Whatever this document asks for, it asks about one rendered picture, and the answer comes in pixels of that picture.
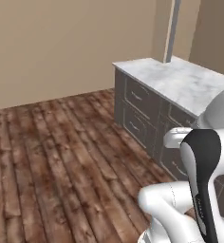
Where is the grey cabinet with marble top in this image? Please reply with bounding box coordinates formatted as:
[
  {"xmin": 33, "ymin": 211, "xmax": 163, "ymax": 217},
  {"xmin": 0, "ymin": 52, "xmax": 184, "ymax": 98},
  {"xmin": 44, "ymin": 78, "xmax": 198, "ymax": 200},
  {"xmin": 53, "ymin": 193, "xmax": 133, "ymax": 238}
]
[{"xmin": 112, "ymin": 56, "xmax": 224, "ymax": 220}]

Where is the grey narrow drawer front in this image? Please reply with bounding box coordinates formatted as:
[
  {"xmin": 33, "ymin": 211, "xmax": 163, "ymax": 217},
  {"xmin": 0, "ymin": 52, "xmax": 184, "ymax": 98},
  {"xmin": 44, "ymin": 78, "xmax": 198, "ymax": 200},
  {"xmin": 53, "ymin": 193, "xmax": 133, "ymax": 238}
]
[
  {"xmin": 167, "ymin": 103, "xmax": 197, "ymax": 128},
  {"xmin": 160, "ymin": 146, "xmax": 190, "ymax": 181}
]

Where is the grey wide drawer front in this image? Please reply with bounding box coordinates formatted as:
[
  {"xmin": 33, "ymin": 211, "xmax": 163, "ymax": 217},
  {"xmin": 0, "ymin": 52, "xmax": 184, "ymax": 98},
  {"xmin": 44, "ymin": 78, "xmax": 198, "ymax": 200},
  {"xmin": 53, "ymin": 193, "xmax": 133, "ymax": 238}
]
[
  {"xmin": 124, "ymin": 76, "xmax": 162, "ymax": 122},
  {"xmin": 122, "ymin": 105, "xmax": 158, "ymax": 150}
]

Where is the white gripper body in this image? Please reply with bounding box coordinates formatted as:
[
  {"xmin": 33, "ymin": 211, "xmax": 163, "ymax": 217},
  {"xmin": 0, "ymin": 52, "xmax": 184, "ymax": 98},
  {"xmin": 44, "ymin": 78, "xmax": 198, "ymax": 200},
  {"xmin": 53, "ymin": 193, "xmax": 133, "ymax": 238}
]
[{"xmin": 162, "ymin": 126, "xmax": 195, "ymax": 149}]

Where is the grey and white vertical post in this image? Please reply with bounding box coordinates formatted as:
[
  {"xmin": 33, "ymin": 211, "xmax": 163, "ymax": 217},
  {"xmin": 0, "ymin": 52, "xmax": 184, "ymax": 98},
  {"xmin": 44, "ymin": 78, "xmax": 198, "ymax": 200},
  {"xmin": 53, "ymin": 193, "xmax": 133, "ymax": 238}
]
[{"xmin": 162, "ymin": 0, "xmax": 183, "ymax": 64}]

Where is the silver drawer handle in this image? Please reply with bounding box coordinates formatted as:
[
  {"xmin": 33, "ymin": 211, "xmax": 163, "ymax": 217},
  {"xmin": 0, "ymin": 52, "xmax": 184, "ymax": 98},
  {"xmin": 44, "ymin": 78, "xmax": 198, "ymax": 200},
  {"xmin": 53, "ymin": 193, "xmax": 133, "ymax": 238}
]
[
  {"xmin": 130, "ymin": 91, "xmax": 143, "ymax": 102},
  {"xmin": 128, "ymin": 121, "xmax": 142, "ymax": 133}
]

